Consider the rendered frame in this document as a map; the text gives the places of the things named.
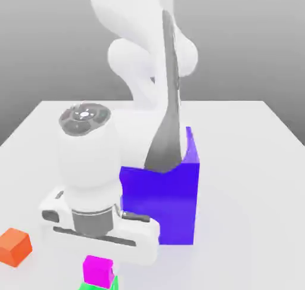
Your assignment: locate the small orange cube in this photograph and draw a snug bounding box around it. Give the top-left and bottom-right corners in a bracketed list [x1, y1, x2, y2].
[0, 227, 33, 269]

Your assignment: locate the small green cube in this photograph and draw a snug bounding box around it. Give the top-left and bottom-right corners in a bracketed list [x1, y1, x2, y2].
[78, 275, 119, 290]

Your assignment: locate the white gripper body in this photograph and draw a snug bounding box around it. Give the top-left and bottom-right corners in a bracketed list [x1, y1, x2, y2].
[51, 220, 160, 267]

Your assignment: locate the large blue box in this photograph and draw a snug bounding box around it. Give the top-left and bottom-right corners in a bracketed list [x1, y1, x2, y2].
[119, 126, 200, 246]

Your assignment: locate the small magenta cube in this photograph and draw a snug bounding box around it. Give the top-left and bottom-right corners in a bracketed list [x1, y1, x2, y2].
[82, 254, 114, 290]

